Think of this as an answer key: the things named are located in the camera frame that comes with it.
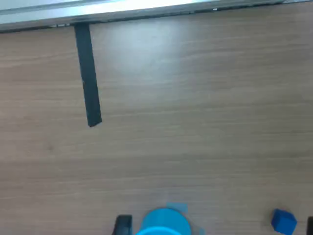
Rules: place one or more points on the small grey-blue tape piece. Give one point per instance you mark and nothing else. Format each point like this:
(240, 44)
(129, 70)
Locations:
(202, 232)
(179, 206)

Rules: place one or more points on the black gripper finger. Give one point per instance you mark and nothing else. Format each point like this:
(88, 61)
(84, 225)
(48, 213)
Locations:
(124, 225)
(310, 226)

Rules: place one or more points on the black tape strip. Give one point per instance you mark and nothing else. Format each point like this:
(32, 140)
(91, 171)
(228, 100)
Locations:
(88, 78)

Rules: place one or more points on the blue cube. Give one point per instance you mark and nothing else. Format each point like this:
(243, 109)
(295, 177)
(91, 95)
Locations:
(283, 220)

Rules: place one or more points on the aluminium robot base table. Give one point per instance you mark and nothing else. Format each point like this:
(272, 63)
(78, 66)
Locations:
(146, 9)

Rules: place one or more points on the blue plastic cup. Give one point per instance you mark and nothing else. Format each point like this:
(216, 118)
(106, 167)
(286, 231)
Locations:
(163, 221)

